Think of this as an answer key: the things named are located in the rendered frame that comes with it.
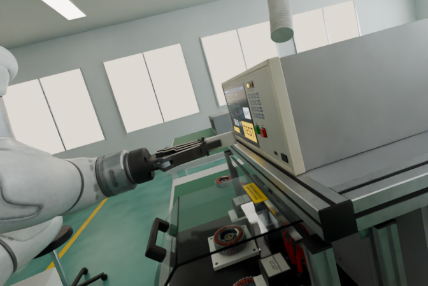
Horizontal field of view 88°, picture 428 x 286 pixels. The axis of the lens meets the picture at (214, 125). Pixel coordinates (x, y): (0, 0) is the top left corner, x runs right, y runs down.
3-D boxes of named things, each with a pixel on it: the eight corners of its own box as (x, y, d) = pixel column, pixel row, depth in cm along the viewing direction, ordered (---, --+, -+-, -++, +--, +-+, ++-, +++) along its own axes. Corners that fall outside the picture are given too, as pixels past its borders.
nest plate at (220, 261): (214, 271, 68) (213, 267, 68) (208, 241, 83) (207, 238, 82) (260, 254, 69) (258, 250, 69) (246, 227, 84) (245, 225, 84)
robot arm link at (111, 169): (106, 204, 44) (135, 195, 45) (90, 162, 43) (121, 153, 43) (119, 187, 53) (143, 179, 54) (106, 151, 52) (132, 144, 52)
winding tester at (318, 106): (295, 176, 38) (267, 58, 36) (235, 137, 81) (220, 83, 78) (480, 114, 42) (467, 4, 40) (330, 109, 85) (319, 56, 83)
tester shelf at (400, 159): (327, 244, 28) (319, 211, 27) (224, 144, 95) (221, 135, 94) (595, 143, 33) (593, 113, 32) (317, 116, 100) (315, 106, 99)
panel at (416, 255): (447, 378, 34) (419, 203, 30) (274, 198, 99) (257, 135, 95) (453, 375, 34) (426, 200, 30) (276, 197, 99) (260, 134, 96)
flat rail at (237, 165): (317, 268, 31) (313, 250, 31) (228, 159, 93) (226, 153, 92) (325, 265, 32) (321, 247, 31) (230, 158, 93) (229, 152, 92)
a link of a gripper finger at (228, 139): (204, 139, 50) (204, 140, 49) (233, 130, 51) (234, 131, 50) (207, 151, 50) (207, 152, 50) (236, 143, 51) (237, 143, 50)
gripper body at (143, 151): (141, 177, 53) (178, 165, 54) (133, 191, 45) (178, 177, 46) (131, 148, 52) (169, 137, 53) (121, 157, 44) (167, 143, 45)
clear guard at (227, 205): (149, 313, 33) (137, 278, 32) (164, 225, 56) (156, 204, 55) (346, 238, 36) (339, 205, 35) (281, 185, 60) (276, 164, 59)
